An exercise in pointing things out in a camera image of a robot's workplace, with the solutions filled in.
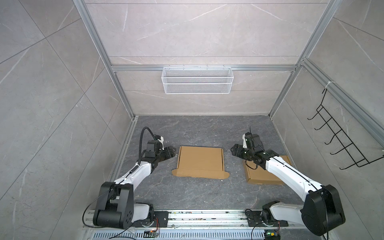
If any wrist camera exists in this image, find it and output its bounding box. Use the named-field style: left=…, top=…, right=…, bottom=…
left=155, top=135, right=164, bottom=150
left=242, top=133, right=250, bottom=149

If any aluminium frame profile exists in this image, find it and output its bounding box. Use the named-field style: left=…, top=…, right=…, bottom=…
left=74, top=1, right=384, bottom=145

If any white wire mesh basket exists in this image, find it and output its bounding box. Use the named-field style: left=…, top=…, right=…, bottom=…
left=162, top=67, right=234, bottom=95

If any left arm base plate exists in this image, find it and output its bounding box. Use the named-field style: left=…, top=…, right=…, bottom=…
left=133, top=211, right=169, bottom=228

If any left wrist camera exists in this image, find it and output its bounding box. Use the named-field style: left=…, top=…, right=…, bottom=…
left=155, top=135, right=164, bottom=150

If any cardboard box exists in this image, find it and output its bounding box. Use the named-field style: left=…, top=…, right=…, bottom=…
left=172, top=146, right=230, bottom=180
left=243, top=160, right=285, bottom=185

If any black wire hook rack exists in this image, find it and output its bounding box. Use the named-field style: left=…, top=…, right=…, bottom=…
left=307, top=89, right=384, bottom=170

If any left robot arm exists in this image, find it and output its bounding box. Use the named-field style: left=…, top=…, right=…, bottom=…
left=93, top=141, right=176, bottom=229

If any aluminium mounting rail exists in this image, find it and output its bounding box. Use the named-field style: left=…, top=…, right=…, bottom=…
left=80, top=209, right=334, bottom=231

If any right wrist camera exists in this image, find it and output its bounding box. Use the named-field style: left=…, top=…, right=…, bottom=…
left=242, top=133, right=250, bottom=149

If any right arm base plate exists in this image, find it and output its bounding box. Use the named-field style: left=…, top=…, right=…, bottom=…
left=245, top=209, right=289, bottom=227

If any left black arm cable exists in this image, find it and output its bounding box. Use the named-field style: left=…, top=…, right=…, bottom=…
left=82, top=126, right=157, bottom=229

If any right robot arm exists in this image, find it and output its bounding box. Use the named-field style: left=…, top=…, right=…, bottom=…
left=231, top=132, right=346, bottom=236

